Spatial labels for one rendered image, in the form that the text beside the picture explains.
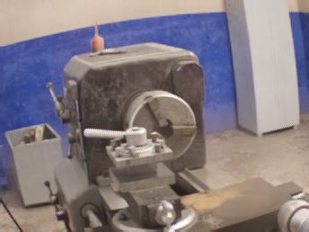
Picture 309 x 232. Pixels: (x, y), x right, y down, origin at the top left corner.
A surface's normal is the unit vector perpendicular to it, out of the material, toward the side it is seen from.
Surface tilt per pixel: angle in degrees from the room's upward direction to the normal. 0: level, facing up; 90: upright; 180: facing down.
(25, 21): 90
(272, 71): 90
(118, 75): 90
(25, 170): 90
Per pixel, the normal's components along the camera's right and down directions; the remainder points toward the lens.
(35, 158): 0.40, 0.18
